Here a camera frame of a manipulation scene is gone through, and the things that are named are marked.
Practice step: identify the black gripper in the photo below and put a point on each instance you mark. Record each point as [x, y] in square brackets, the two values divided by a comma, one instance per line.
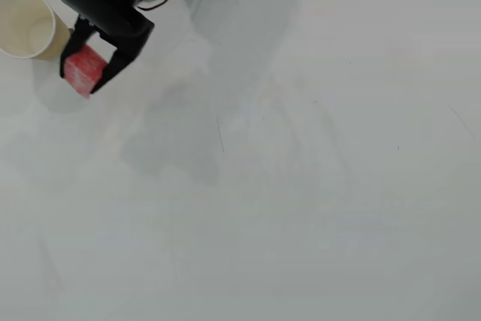
[121, 31]

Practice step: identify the red foam cube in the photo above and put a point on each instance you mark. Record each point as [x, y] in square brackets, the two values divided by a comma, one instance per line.
[84, 69]

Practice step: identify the beige paper cup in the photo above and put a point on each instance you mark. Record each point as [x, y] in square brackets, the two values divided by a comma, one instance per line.
[22, 13]

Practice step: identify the black bar-shaped wrist camera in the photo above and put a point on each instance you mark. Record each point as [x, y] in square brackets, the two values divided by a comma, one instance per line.
[94, 3]

